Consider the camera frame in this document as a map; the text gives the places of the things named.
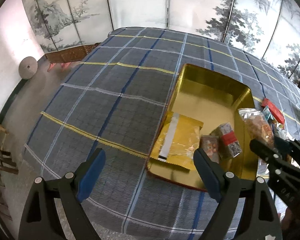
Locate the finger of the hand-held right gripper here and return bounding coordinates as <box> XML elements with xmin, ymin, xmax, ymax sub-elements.
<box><xmin>249</xmin><ymin>139</ymin><xmax>290</xmax><ymax>173</ymax></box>
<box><xmin>274</xmin><ymin>135</ymin><xmax>300</xmax><ymax>160</ymax></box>

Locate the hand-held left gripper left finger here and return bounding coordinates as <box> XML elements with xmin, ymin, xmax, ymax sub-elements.
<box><xmin>18</xmin><ymin>148</ymin><xmax>107</xmax><ymax>240</ymax></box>

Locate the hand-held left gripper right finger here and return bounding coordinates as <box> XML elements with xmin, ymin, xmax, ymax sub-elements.
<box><xmin>193</xmin><ymin>148</ymin><xmax>283</xmax><ymax>240</ymax></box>

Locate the fried twist clear packet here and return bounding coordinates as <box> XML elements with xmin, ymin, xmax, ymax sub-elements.
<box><xmin>237</xmin><ymin>108</ymin><xmax>275</xmax><ymax>153</ymax></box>

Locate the brown pastry clear packet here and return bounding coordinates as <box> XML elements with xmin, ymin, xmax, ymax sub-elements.
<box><xmin>199</xmin><ymin>135</ymin><xmax>220</xmax><ymax>164</ymax></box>

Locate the red label clear packet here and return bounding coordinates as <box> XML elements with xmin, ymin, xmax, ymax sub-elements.
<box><xmin>210</xmin><ymin>122</ymin><xmax>242</xmax><ymax>161</ymax></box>

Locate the red snack packet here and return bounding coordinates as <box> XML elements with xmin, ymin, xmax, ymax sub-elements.
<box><xmin>261</xmin><ymin>98</ymin><xmax>285</xmax><ymax>124</ymax></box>

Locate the yellow snack packet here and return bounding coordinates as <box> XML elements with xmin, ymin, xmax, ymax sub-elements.
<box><xmin>149</xmin><ymin>111</ymin><xmax>204</xmax><ymax>172</ymax></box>

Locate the red tin box gold inside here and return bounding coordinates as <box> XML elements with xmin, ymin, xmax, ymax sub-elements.
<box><xmin>145</xmin><ymin>64</ymin><xmax>265</xmax><ymax>192</ymax></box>

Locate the person's right forearm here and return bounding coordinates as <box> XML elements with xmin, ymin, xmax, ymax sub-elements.
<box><xmin>281</xmin><ymin>202</ymin><xmax>300</xmax><ymax>240</ymax></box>

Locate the blue candy wrapper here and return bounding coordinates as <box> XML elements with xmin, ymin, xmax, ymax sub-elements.
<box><xmin>262</xmin><ymin>106</ymin><xmax>273</xmax><ymax>120</ymax></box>

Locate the grey plaid tablecloth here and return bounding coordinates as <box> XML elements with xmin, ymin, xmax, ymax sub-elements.
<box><xmin>24</xmin><ymin>26</ymin><xmax>300</xmax><ymax>240</ymax></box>

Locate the dark wooden furniture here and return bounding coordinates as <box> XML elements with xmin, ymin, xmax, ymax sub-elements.
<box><xmin>0</xmin><ymin>146</ymin><xmax>19</xmax><ymax>230</ymax></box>

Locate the pink object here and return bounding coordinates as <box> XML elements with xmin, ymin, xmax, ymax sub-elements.
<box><xmin>47</xmin><ymin>62</ymin><xmax>71</xmax><ymax>72</ymax></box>

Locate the round stone disc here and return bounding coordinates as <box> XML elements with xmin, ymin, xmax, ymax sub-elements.
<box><xmin>18</xmin><ymin>56</ymin><xmax>38</xmax><ymax>80</ymax></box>

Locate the painted folding screen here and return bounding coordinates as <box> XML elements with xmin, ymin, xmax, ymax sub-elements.
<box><xmin>20</xmin><ymin>0</ymin><xmax>300</xmax><ymax>80</ymax></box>

